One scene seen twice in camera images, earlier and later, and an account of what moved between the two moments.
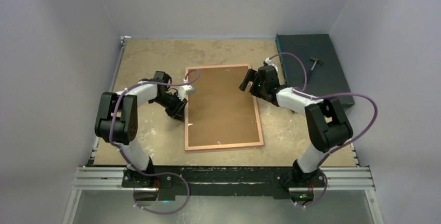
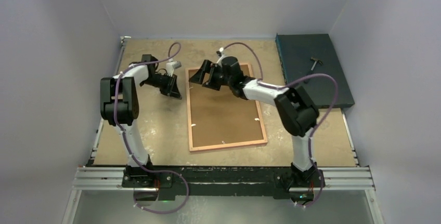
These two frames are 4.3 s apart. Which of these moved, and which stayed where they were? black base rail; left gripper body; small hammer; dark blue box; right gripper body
Moved: left gripper body; right gripper body
Stayed: dark blue box; black base rail; small hammer
